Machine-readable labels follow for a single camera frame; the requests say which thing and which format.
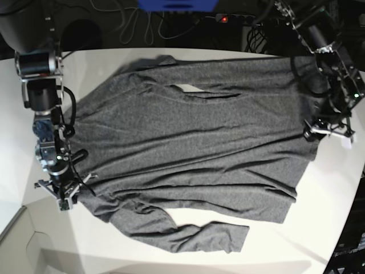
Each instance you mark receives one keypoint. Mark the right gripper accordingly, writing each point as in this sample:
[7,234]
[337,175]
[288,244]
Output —
[66,197]

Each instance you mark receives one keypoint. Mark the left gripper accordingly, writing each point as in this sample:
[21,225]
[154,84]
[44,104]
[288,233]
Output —
[338,127]

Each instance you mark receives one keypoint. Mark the grey long-sleeve t-shirt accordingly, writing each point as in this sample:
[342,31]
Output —
[223,136]

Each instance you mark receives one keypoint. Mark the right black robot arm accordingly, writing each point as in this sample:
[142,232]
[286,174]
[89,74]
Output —
[28,28]

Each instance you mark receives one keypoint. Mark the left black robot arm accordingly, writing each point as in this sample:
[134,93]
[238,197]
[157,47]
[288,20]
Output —
[317,32]

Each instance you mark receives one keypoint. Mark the grey side table panel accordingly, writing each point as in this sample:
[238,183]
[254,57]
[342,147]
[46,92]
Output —
[20,248]

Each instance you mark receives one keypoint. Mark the black power strip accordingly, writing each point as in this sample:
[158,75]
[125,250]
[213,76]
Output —
[244,20]

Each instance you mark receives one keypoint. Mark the blue plastic box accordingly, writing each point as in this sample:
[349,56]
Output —
[178,5]

